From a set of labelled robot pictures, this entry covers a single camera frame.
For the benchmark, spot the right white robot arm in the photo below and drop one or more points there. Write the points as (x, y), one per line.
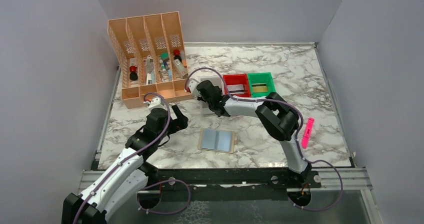
(280, 119)

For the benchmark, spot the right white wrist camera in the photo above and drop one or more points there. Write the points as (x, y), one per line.
(191, 87)

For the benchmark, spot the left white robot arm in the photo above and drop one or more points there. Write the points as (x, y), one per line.
(128, 174)

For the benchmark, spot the gold card in green bin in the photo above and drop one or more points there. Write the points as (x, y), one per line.
(259, 88)

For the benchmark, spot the beige card holder wallet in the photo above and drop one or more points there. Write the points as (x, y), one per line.
(217, 140)

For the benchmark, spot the black metal base rail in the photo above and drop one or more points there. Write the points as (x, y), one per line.
(224, 184)

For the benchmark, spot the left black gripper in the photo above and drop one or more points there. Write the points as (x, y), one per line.
(178, 124)

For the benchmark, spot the red plastic bin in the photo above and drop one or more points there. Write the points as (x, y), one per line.
(232, 79)

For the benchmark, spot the green capped tube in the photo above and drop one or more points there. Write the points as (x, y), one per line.
(165, 68)

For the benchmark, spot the green plastic bin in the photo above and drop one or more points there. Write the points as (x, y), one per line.
(263, 77)

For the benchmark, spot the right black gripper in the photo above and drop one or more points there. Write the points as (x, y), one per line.
(200, 98)

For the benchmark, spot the silver card in red bin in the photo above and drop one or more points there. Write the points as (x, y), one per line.
(236, 89)

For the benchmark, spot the white box in organizer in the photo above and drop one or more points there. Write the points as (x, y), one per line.
(181, 70)

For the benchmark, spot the red capped black bottle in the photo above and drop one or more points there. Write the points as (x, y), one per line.
(133, 75)

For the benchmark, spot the pink marker pen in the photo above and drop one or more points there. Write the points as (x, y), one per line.
(307, 133)

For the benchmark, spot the red black small bottle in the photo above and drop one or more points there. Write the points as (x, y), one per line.
(177, 54)

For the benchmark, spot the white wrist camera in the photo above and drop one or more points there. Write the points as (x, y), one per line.
(191, 87)
(156, 102)

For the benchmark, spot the silver items in organizer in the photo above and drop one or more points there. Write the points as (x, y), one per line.
(149, 69)

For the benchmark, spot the peach desk file organizer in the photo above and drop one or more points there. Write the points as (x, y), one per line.
(150, 51)

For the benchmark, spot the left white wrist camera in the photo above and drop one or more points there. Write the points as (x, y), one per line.
(156, 102)

